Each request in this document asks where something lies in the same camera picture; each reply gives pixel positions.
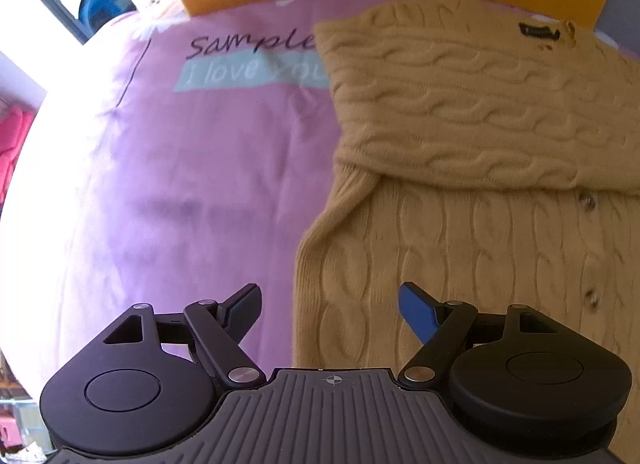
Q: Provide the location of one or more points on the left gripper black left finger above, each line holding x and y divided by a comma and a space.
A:
148, 380

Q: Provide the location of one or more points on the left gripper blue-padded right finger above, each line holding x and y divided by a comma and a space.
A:
520, 381

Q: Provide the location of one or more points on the beige cable-knit sweater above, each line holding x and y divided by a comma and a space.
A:
481, 161

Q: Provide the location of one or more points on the pink printed bed sheet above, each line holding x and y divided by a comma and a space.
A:
179, 162

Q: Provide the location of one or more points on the pink object at bedside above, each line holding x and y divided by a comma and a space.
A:
14, 128

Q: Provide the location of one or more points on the blue round object by window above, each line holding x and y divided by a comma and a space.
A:
95, 13

